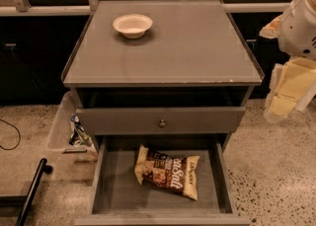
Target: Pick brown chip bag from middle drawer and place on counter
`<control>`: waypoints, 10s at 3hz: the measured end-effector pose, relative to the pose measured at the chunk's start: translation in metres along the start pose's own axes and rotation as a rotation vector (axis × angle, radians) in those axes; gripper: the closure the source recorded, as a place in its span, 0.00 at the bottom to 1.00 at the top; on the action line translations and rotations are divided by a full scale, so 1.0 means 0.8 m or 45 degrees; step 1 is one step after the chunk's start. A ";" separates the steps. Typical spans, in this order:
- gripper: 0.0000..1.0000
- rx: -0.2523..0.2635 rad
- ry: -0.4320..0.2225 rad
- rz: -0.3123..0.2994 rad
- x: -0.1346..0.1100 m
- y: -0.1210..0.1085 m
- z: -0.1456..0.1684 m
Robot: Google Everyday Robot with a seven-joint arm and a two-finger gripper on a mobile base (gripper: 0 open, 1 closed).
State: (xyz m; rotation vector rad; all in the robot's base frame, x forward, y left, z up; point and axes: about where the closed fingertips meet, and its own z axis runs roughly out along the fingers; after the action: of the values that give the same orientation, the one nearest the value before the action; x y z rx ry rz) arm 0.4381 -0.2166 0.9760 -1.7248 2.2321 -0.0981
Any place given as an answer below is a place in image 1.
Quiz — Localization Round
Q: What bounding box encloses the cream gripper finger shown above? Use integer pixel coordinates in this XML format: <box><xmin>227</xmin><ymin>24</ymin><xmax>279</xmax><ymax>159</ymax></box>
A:
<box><xmin>264</xmin><ymin>57</ymin><xmax>316</xmax><ymax>123</ymax></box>
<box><xmin>259</xmin><ymin>16</ymin><xmax>281</xmax><ymax>39</ymax></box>

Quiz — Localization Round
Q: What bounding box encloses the brown chip bag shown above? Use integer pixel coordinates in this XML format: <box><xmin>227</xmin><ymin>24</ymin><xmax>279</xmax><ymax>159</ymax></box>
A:
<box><xmin>134</xmin><ymin>145</ymin><xmax>199</xmax><ymax>200</ymax></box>

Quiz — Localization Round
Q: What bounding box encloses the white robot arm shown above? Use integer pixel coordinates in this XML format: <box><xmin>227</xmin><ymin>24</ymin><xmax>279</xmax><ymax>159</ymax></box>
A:
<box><xmin>260</xmin><ymin>0</ymin><xmax>316</xmax><ymax>123</ymax></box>

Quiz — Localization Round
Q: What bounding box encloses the grey drawer cabinet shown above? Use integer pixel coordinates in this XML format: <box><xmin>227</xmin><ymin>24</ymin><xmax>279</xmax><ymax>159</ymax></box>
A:
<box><xmin>63</xmin><ymin>0</ymin><xmax>263</xmax><ymax>146</ymax></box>

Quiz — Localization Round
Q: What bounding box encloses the brass drawer knob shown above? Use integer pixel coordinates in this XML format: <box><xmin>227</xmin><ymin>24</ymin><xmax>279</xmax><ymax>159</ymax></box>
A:
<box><xmin>159</xmin><ymin>119</ymin><xmax>167</xmax><ymax>128</ymax></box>

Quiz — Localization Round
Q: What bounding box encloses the grey top drawer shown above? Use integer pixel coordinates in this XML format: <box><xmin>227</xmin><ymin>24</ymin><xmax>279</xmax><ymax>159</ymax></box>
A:
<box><xmin>76</xmin><ymin>107</ymin><xmax>245</xmax><ymax>135</ymax></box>

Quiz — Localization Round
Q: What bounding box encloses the grey open middle drawer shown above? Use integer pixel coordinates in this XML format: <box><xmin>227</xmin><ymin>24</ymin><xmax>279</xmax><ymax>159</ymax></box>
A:
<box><xmin>75</xmin><ymin>135</ymin><xmax>250</xmax><ymax>226</ymax></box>

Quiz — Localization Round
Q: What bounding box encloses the white paper bowl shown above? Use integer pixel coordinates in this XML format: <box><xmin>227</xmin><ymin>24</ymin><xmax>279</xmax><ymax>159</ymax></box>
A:
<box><xmin>113</xmin><ymin>14</ymin><xmax>153</xmax><ymax>39</ymax></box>

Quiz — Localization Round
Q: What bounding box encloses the clear plastic bin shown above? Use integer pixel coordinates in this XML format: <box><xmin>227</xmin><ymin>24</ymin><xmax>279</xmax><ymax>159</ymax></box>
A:
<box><xmin>47</xmin><ymin>92</ymin><xmax>96</xmax><ymax>154</ymax></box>

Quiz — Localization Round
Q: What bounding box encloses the black metal bar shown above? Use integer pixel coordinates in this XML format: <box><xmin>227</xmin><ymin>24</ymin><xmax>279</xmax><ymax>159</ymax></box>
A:
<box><xmin>0</xmin><ymin>158</ymin><xmax>53</xmax><ymax>226</ymax></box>

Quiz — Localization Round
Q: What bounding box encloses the black floor cable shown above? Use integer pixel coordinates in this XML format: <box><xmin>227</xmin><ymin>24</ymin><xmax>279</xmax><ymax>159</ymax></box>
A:
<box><xmin>0</xmin><ymin>118</ymin><xmax>22</xmax><ymax>151</ymax></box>

